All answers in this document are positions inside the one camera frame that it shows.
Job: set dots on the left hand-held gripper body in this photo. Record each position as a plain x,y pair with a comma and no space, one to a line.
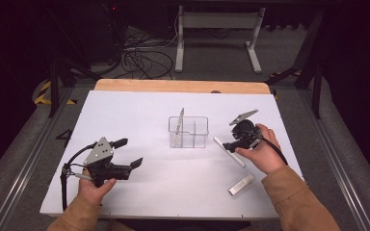
100,154

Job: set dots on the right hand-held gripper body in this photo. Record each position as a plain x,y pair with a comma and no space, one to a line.
245,133

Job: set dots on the long white pen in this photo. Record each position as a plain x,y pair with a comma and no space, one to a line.
229,151

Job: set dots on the clear acrylic pen holder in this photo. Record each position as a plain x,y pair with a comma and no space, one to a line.
192,141

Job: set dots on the clear barrel pen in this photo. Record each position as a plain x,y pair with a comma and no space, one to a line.
179,123

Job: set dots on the person's right hand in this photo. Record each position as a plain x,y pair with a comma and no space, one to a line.
265,157

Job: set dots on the person's left hand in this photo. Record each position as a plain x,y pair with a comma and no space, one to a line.
93,192

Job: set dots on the short white tube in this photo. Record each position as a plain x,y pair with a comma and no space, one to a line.
241,184

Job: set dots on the yellow black hazard tape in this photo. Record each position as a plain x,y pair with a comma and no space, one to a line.
43,96

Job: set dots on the black tripod stand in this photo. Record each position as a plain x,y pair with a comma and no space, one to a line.
54,83

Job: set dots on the black metal stand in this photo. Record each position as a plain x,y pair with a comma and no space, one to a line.
308,70

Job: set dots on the aluminium floor rail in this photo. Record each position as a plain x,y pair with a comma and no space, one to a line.
22,160
337,166

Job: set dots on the white metal stand frame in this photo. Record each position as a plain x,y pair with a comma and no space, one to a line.
218,20

